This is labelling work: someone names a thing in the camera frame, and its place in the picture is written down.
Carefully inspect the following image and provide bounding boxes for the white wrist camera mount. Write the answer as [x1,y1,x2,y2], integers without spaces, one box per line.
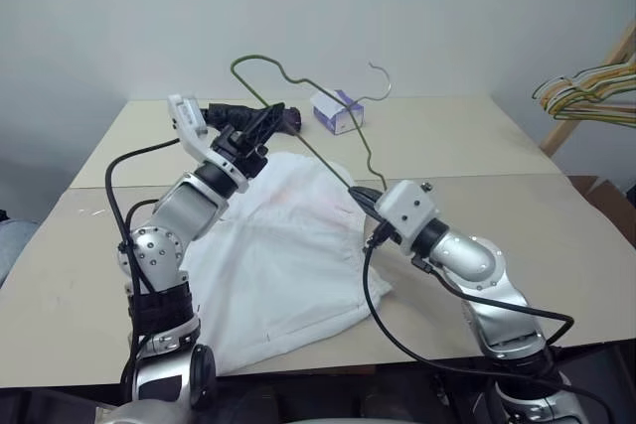
[166,92,250,193]
[374,179,441,254]

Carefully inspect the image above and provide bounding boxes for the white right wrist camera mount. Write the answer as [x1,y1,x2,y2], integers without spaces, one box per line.
[374,179,441,254]

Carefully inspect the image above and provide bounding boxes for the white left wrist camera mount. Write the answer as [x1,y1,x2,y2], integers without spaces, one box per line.
[166,92,250,193]

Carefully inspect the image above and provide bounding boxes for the purple and white box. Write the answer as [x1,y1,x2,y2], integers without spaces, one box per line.
[311,88,366,137]

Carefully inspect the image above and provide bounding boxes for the yellow wire hanger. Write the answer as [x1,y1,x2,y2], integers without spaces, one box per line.
[540,76,636,115]

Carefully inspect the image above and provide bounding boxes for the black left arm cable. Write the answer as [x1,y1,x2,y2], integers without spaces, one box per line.
[103,137,183,395]

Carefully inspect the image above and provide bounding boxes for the white shorts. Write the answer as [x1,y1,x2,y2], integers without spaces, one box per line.
[180,150,394,376]

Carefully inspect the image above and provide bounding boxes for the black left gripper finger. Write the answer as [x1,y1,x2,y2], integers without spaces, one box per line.
[237,102,286,141]
[252,107,288,151]

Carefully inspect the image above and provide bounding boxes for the dark green wire hanger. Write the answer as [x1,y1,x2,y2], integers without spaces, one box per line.
[550,95,636,125]

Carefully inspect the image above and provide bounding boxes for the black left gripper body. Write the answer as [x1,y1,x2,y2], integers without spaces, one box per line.
[211,124,270,180]

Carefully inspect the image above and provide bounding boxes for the wooden rack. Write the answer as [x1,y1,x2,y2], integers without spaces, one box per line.
[539,16,636,157]

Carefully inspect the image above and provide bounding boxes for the brown cardboard box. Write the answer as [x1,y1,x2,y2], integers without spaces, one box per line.
[570,175,636,249]

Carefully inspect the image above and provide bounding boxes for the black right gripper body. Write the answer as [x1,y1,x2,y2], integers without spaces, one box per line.
[360,199,399,247]

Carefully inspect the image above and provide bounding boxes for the blue cloth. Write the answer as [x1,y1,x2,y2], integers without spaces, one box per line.
[0,217,42,287]

